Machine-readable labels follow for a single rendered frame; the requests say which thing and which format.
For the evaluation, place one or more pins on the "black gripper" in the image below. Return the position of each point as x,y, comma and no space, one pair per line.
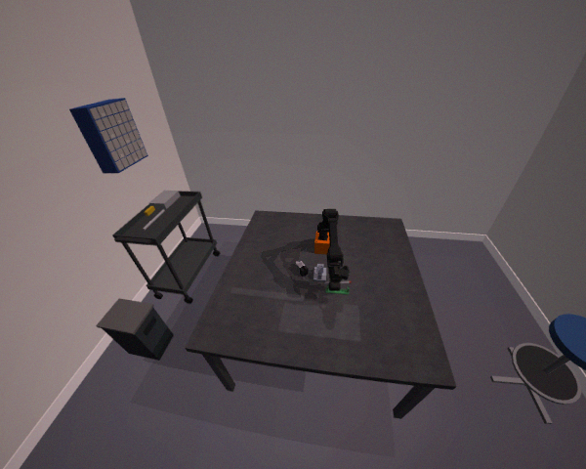
334,286

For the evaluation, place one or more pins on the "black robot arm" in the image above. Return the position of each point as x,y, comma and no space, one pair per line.
334,255

